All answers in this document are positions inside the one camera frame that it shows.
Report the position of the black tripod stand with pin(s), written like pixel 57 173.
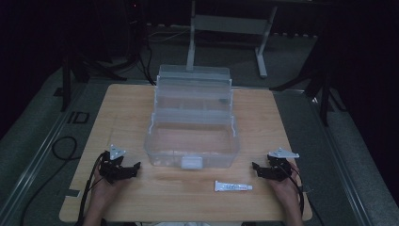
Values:
pixel 78 72
pixel 320 84

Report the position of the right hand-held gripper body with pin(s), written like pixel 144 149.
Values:
pixel 278 166

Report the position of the clear plastic storage box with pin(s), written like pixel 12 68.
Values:
pixel 191 125

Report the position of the person's left hand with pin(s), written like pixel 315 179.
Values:
pixel 106 191

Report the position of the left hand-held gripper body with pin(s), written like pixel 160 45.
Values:
pixel 113 164

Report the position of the grey metal desk frame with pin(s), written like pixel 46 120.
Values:
pixel 229 26

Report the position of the person's right hand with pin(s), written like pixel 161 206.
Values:
pixel 284 188

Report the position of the white tube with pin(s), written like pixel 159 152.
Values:
pixel 232 186

